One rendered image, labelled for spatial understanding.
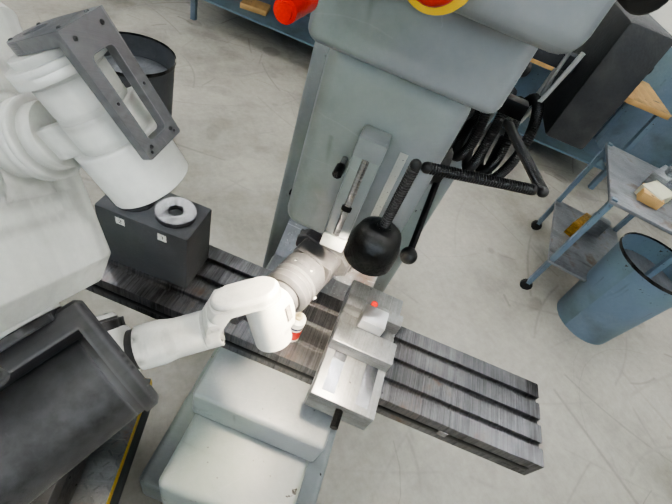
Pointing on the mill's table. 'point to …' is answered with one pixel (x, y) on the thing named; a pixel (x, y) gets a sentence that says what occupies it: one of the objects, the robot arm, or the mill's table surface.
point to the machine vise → (334, 381)
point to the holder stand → (158, 236)
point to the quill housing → (317, 190)
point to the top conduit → (641, 6)
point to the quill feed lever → (424, 215)
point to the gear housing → (425, 48)
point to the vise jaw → (363, 346)
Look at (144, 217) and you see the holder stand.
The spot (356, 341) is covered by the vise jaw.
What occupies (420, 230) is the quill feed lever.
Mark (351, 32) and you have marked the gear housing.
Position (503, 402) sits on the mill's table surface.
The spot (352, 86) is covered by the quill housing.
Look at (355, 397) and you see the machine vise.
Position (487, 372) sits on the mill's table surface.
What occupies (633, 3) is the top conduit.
